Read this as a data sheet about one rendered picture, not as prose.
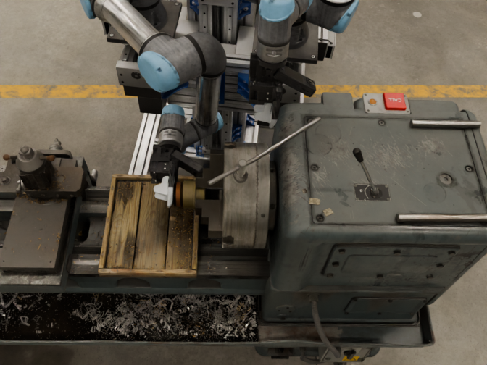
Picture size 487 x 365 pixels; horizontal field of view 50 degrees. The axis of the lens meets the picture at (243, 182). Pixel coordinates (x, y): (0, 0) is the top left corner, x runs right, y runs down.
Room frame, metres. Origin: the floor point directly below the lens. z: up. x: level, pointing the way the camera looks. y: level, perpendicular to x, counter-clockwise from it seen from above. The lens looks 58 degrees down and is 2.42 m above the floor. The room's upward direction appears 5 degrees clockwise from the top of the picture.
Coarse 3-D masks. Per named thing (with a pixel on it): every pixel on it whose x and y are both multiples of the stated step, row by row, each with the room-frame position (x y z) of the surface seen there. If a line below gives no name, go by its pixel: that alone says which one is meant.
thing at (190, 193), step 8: (176, 184) 0.80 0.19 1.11; (184, 184) 0.80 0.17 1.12; (192, 184) 0.80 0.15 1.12; (176, 192) 0.77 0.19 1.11; (184, 192) 0.77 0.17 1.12; (192, 192) 0.77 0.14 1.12; (200, 192) 0.78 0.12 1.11; (176, 200) 0.75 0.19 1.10; (184, 200) 0.75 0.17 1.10; (192, 200) 0.75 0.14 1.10; (184, 208) 0.75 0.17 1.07; (192, 208) 0.75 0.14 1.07
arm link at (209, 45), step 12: (192, 36) 1.07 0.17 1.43; (204, 36) 1.08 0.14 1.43; (204, 48) 1.05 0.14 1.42; (216, 48) 1.07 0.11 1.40; (216, 60) 1.05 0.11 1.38; (216, 72) 1.06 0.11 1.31; (204, 84) 1.07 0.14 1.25; (216, 84) 1.08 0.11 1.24; (204, 96) 1.08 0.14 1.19; (216, 96) 1.09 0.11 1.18; (204, 108) 1.08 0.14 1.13; (216, 108) 1.10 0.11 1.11; (192, 120) 1.12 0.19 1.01; (204, 120) 1.09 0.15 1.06; (216, 120) 1.11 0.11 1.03; (204, 132) 1.09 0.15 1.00; (216, 132) 1.11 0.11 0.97
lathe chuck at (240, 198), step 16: (224, 144) 0.90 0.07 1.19; (240, 144) 0.89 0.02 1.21; (224, 160) 0.81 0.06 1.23; (256, 176) 0.77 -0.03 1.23; (224, 192) 0.72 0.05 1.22; (240, 192) 0.73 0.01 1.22; (256, 192) 0.73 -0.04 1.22; (224, 208) 0.69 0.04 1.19; (240, 208) 0.69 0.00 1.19; (256, 208) 0.70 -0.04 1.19; (224, 224) 0.66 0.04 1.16; (240, 224) 0.66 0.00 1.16; (240, 240) 0.64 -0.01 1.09
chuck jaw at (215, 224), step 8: (200, 200) 0.76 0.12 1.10; (208, 200) 0.76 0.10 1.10; (216, 200) 0.76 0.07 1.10; (200, 208) 0.73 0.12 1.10; (208, 208) 0.73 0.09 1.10; (216, 208) 0.74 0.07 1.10; (208, 216) 0.71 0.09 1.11; (216, 216) 0.71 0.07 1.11; (216, 224) 0.68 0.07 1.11; (208, 232) 0.66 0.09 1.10; (216, 232) 0.66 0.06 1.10; (224, 240) 0.65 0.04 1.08; (232, 240) 0.65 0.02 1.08
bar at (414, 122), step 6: (414, 120) 0.98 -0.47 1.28; (420, 120) 0.98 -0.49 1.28; (426, 120) 0.99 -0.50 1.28; (432, 120) 0.99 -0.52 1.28; (438, 120) 0.99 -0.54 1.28; (444, 120) 0.99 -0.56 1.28; (450, 120) 1.00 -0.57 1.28; (456, 120) 1.00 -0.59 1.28; (462, 120) 1.00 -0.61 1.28; (468, 120) 1.00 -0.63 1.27; (414, 126) 0.97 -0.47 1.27; (420, 126) 0.97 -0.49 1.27; (426, 126) 0.97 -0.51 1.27; (432, 126) 0.98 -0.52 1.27; (438, 126) 0.98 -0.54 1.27; (444, 126) 0.98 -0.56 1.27; (450, 126) 0.98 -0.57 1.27; (456, 126) 0.98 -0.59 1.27; (462, 126) 0.98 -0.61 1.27; (468, 126) 0.99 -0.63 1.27; (474, 126) 0.99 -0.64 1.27
